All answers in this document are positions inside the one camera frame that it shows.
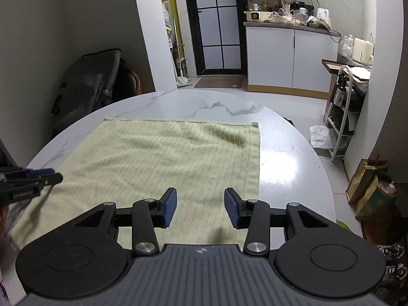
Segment white mop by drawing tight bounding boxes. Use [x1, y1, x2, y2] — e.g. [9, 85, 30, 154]
[172, 16, 193, 88]

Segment clear plastic bag of food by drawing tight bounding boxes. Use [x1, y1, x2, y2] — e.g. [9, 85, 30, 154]
[266, 10, 308, 26]

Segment white rolling cart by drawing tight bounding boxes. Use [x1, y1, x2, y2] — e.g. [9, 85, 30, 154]
[323, 65, 372, 162]

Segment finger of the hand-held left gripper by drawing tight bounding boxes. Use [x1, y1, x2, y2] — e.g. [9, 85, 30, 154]
[27, 168, 54, 179]
[37, 173, 63, 188]

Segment pale yellow towel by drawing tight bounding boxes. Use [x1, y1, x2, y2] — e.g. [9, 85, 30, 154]
[9, 118, 262, 252]

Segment black framed glass door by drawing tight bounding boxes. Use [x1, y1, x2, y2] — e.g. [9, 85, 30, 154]
[182, 0, 247, 77]

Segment grey backpack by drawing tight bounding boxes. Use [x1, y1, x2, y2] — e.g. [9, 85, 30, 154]
[50, 48, 122, 141]

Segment white cooking pot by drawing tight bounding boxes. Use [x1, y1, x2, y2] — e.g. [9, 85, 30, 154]
[244, 10, 271, 23]

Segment yellow pipe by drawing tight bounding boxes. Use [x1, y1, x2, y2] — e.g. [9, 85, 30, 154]
[158, 0, 185, 80]

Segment wooden tray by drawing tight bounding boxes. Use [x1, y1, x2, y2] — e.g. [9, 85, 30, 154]
[321, 59, 351, 74]

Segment cream countertop appliance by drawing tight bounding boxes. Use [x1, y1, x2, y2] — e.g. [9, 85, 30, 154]
[353, 37, 374, 64]

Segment white kitchen cabinet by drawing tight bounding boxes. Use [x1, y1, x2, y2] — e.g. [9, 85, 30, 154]
[243, 22, 340, 99]

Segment brown crumpled bag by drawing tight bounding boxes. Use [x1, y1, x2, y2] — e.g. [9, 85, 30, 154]
[307, 15, 332, 30]

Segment clear plastic bag with bottles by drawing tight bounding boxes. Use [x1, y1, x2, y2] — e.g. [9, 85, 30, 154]
[338, 35, 355, 59]

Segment grey sneaker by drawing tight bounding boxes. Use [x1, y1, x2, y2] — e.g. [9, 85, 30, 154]
[384, 263, 408, 279]
[376, 244, 405, 260]

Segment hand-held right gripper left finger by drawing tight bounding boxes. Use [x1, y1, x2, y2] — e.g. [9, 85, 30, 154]
[68, 186, 178, 256]

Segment white plastic bag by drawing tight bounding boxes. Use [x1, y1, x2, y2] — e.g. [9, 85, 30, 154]
[310, 125, 346, 150]

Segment dark glass bottle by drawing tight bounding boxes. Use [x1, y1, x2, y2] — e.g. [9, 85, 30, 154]
[331, 75, 348, 107]

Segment black chair with wooden frame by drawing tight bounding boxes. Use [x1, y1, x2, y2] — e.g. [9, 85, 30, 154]
[110, 65, 142, 104]

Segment brown door mat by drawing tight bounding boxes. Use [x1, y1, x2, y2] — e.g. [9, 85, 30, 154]
[194, 75, 244, 89]

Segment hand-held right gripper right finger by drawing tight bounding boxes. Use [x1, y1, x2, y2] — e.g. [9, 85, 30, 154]
[224, 187, 335, 256]

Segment brown paper bag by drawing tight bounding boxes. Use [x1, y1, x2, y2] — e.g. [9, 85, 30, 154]
[346, 158, 389, 205]

